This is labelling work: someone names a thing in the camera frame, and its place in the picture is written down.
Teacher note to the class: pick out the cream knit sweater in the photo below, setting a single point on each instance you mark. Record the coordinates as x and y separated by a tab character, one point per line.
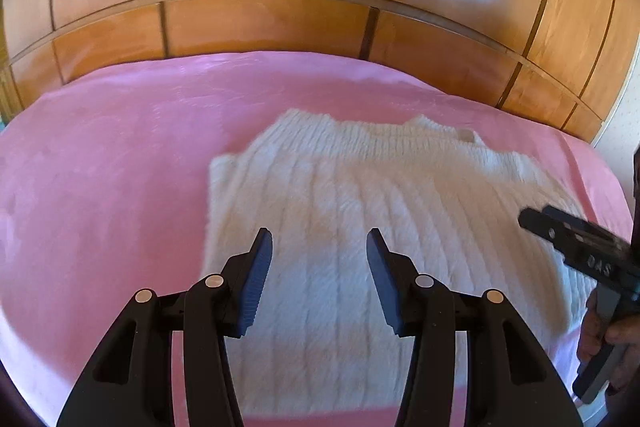
350	187

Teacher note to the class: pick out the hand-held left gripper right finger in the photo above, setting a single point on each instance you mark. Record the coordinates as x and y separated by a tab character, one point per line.
382	287

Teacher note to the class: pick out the person's right hand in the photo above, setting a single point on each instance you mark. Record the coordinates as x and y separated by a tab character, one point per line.
625	352

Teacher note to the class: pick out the pink blanket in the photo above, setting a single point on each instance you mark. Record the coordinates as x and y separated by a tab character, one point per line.
100	157

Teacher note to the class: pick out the wooden wardrobe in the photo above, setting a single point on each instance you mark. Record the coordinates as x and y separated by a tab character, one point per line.
300	32

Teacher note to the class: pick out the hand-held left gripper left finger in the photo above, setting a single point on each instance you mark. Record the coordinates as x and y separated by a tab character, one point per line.
250	287

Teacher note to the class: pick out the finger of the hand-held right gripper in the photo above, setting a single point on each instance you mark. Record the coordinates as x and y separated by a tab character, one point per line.
542	224

